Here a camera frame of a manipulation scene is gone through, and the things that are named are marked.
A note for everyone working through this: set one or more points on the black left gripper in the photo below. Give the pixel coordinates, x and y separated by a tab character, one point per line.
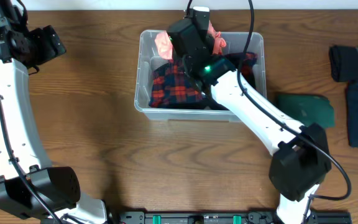
55	43

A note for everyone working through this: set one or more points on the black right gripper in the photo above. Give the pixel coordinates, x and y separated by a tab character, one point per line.
178	50

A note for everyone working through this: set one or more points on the pink garment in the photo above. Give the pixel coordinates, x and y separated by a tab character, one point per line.
165	47

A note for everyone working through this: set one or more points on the red navy plaid shirt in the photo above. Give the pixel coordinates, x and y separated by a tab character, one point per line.
170	84

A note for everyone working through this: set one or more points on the dark green garment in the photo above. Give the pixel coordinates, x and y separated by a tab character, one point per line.
307	109

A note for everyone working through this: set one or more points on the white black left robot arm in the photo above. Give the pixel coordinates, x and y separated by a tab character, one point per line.
30	186

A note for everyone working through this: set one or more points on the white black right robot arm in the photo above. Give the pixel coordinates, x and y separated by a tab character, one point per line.
300	158

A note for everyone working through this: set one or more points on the black folded garment with tape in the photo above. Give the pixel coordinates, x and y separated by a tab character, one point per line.
344	63

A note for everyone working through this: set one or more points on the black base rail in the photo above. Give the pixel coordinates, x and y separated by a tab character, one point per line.
260	217

